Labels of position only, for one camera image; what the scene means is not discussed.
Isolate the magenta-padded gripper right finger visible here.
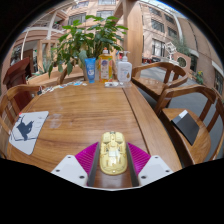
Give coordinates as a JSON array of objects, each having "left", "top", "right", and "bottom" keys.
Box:
[{"left": 125, "top": 142, "right": 175, "bottom": 188}]

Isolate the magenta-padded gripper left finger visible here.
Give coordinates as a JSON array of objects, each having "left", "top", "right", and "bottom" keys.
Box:
[{"left": 50, "top": 142, "right": 101, "bottom": 188}]

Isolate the yellow computer mouse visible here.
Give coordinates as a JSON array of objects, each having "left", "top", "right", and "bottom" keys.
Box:
[{"left": 99, "top": 130, "right": 129, "bottom": 176}]

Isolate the white cat-print mouse pad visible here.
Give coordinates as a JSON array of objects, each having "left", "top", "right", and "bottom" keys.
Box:
[{"left": 8, "top": 110, "right": 50, "bottom": 156}]

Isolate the wooden armchair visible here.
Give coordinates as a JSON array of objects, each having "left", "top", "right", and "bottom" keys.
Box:
[
  {"left": 0, "top": 84, "right": 43, "bottom": 158},
  {"left": 56, "top": 64, "right": 86, "bottom": 85},
  {"left": 154, "top": 84, "right": 224, "bottom": 168},
  {"left": 130, "top": 61, "right": 189, "bottom": 101}
]

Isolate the black notebook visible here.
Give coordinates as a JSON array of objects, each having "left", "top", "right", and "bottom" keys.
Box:
[{"left": 170, "top": 109, "right": 200, "bottom": 146}]

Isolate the small clear packet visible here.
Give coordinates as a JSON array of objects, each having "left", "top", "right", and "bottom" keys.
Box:
[{"left": 104, "top": 81, "right": 120, "bottom": 89}]

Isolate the blue squeeze tube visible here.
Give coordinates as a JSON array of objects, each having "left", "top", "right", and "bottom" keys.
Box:
[{"left": 84, "top": 57, "right": 97, "bottom": 84}]

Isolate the yellow flowering plant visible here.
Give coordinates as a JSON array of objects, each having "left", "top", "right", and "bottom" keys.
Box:
[{"left": 194, "top": 70, "right": 205, "bottom": 85}]

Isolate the white pump bottle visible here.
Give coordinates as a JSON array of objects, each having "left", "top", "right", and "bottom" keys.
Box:
[{"left": 117, "top": 50, "right": 133, "bottom": 84}]

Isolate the yellow liquid bottle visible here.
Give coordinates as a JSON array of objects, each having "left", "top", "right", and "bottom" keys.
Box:
[{"left": 98, "top": 47, "right": 114, "bottom": 83}]

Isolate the white sculpture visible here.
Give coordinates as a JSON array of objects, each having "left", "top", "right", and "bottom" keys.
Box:
[{"left": 164, "top": 41, "right": 179, "bottom": 64}]

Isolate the potted green leafy plant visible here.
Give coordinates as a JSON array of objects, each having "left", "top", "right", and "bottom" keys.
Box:
[{"left": 47, "top": 14, "right": 129, "bottom": 83}]

